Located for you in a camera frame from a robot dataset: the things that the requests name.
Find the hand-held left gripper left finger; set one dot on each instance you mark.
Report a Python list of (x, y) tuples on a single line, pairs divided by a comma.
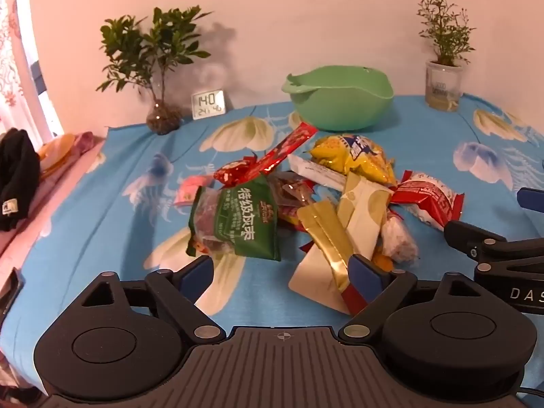
[(197, 273)]

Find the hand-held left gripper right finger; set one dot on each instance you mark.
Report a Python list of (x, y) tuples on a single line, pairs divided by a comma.
[(362, 275)]

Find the gold stick packet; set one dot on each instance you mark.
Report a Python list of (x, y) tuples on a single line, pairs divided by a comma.
[(323, 229)]

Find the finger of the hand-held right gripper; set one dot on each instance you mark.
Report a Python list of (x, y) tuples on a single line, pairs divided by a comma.
[(467, 233), (531, 199)]

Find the long white packet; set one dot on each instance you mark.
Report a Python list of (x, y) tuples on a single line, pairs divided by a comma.
[(318, 172)]

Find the plain white packet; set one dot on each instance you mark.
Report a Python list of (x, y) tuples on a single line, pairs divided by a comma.
[(310, 276)]

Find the yellow snack bag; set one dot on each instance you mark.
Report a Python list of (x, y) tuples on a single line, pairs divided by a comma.
[(365, 157)]

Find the pink small packet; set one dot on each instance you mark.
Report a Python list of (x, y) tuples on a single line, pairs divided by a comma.
[(187, 189)]

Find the black garment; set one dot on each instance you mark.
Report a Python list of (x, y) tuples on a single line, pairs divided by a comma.
[(17, 178)]

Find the crinkled red wrapper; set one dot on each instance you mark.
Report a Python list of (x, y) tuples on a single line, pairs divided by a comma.
[(231, 172)]

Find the green plastic bowl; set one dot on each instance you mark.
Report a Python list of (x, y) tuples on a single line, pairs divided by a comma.
[(340, 110)]

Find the red and white packet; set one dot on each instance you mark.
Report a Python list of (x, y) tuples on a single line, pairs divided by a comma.
[(429, 197)]

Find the beige and olive packet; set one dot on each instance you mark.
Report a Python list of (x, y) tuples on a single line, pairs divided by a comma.
[(361, 216)]

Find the large red packet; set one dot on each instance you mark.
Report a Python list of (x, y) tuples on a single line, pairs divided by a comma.
[(356, 302)]

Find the clear packet of purple candies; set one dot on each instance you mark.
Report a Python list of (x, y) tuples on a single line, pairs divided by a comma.
[(397, 238)]

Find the pink blanket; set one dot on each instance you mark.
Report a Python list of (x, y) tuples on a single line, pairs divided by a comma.
[(51, 208)]

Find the leafy plant in glass vase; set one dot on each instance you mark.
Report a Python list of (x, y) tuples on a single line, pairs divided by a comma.
[(163, 119)]

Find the floral curtain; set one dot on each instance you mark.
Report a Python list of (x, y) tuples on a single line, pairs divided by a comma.
[(12, 72)]

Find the thin plant in clear cup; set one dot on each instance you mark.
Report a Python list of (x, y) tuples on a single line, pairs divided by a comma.
[(443, 89)]

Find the long red stick packet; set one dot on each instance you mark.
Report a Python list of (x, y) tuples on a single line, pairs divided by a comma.
[(289, 144)]

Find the white digital clock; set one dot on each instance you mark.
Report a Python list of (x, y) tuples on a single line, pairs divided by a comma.
[(208, 104)]

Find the clear packet of dark snacks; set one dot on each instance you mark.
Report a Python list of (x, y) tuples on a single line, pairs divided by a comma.
[(289, 191)]

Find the green dried fruit packet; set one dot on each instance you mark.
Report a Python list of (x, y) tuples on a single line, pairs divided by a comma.
[(246, 221)]

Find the yellow cloth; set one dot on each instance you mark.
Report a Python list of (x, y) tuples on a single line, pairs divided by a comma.
[(57, 148)]

